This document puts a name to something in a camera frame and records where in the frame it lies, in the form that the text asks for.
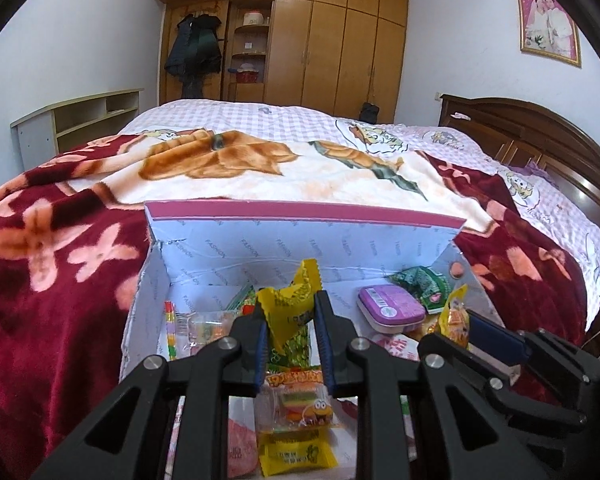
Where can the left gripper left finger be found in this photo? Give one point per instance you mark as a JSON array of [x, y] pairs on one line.
[[168, 416]]

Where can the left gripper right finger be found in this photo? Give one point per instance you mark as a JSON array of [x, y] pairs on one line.
[[416, 420]]

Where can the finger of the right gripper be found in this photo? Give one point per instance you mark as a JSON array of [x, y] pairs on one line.
[[569, 373], [479, 373]]

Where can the small orange snack packet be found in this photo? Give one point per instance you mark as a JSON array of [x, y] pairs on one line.
[[453, 321]]

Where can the dark green snack packet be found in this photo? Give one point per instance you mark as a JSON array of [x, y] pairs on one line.
[[429, 288]]

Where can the purple mint tin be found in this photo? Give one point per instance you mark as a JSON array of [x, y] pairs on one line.
[[390, 309]]

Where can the pink peach jelly pouch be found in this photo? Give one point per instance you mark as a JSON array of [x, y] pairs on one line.
[[242, 450]]

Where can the yellow candy packet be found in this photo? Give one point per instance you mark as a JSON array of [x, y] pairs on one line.
[[291, 451], [288, 309]]

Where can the burger gummy candy packet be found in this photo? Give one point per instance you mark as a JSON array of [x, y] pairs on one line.
[[293, 400]]

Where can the green pea snack packet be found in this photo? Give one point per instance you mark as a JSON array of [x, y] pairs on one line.
[[296, 353]]

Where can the clear gummy candy strip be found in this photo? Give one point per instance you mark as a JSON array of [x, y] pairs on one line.
[[188, 333]]

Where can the yellow flat candy packet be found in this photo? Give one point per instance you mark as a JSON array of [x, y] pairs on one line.
[[291, 451]]

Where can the pink cardboard box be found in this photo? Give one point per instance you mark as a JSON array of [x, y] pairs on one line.
[[204, 253]]

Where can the pink checked bed sheet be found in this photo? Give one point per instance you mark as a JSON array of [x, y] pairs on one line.
[[539, 198]]

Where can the red floral fleece blanket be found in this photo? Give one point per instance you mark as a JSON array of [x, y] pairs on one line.
[[74, 236]]

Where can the dark wooden headboard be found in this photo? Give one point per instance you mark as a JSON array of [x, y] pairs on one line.
[[516, 132]]

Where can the black bag on floor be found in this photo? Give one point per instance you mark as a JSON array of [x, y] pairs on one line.
[[369, 113]]

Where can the white low shelf unit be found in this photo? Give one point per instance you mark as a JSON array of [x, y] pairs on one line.
[[59, 127]]

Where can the framed wedding photo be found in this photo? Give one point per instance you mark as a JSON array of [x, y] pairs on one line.
[[546, 29]]

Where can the wooden wardrobe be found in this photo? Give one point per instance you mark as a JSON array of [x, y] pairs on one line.
[[329, 55]]

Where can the black hanging jacket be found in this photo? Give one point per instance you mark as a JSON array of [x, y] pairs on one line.
[[195, 54]]

